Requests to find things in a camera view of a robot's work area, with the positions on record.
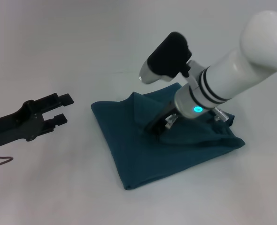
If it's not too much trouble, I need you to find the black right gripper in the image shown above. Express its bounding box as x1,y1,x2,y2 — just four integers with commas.
145,100,179,136

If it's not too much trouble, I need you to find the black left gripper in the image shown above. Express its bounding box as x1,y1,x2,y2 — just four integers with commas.
0,93,75,150

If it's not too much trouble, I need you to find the blue teal shirt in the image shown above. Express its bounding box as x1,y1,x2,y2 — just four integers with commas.
91,82,246,191

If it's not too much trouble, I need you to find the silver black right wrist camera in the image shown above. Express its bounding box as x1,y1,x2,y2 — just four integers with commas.
138,31,193,84

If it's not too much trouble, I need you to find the left arm brown cable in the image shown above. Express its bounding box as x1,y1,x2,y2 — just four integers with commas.
0,147,14,172

